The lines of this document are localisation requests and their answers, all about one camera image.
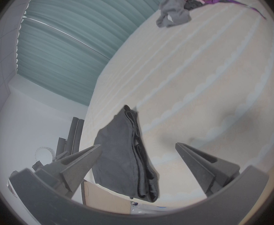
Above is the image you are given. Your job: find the white trash bin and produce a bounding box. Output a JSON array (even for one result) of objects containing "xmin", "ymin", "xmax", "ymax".
[{"xmin": 35, "ymin": 146, "xmax": 54, "ymax": 164}]

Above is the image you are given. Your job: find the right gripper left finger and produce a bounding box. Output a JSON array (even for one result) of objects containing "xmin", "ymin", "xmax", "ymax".
[{"xmin": 35, "ymin": 144, "xmax": 103, "ymax": 198}]

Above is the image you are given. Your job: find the black chest of drawers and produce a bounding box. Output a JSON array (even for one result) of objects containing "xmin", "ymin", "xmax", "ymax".
[{"xmin": 55, "ymin": 117, "xmax": 85, "ymax": 162}]

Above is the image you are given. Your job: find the bed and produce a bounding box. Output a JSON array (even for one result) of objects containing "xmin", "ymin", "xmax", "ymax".
[{"xmin": 79, "ymin": 0, "xmax": 274, "ymax": 211}]

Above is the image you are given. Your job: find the blue-green curtain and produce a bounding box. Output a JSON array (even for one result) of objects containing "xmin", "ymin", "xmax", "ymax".
[
  {"xmin": 16, "ymin": 18, "xmax": 112, "ymax": 106},
  {"xmin": 22, "ymin": 0, "xmax": 182, "ymax": 61}
]

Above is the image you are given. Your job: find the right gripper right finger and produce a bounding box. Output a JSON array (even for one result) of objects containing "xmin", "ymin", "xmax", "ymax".
[{"xmin": 175, "ymin": 142, "xmax": 240, "ymax": 195}]

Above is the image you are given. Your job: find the grey garment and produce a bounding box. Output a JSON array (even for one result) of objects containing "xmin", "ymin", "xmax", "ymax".
[{"xmin": 156, "ymin": 0, "xmax": 192, "ymax": 28}]

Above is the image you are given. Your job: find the black T-shirt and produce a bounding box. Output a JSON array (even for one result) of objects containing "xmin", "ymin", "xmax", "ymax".
[{"xmin": 91, "ymin": 105, "xmax": 160, "ymax": 203}]

